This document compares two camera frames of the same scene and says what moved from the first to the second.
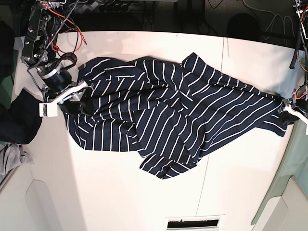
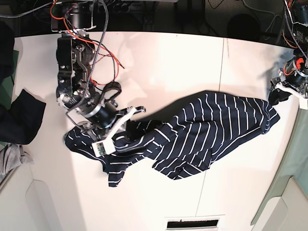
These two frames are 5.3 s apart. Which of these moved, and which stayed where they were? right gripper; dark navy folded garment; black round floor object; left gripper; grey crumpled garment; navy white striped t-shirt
Moved: navy white striped t-shirt; right gripper; left gripper
Stayed: black round floor object; dark navy folded garment; grey crumpled garment
